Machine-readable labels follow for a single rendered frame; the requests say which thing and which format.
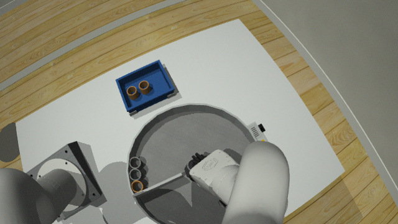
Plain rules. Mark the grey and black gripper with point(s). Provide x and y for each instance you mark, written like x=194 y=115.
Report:
x=207 y=167

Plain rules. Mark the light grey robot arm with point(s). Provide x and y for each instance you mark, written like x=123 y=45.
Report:
x=255 y=192

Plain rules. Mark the bronze bushing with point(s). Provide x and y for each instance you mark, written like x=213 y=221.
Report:
x=143 y=84
x=134 y=184
x=130 y=90

